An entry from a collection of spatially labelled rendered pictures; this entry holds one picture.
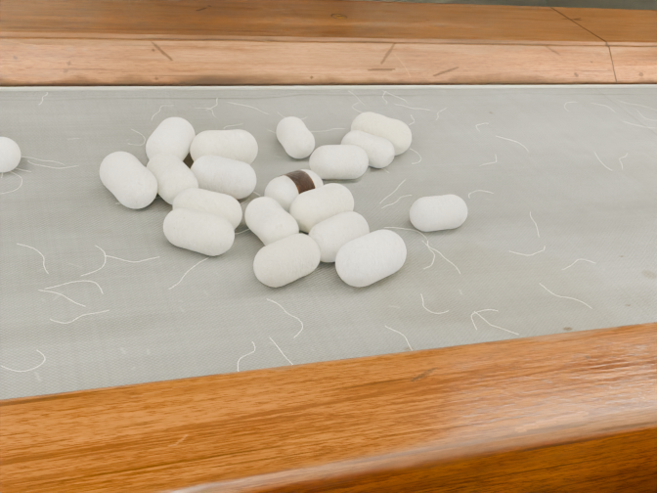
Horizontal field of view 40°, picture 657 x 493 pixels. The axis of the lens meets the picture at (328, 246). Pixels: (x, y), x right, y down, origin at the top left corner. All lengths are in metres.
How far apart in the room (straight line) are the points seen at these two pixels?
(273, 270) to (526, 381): 0.12
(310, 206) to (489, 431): 0.16
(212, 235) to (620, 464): 0.19
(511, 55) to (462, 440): 0.43
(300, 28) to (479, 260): 0.26
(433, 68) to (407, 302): 0.28
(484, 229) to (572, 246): 0.05
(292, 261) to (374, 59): 0.28
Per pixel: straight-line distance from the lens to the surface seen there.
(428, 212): 0.45
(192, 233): 0.41
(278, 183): 0.45
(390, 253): 0.41
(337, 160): 0.49
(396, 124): 0.53
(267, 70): 0.61
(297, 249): 0.40
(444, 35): 0.68
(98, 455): 0.29
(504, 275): 0.45
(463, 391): 0.33
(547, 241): 0.49
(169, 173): 0.45
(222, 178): 0.46
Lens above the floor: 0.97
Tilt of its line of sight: 31 degrees down
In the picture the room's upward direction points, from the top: 9 degrees clockwise
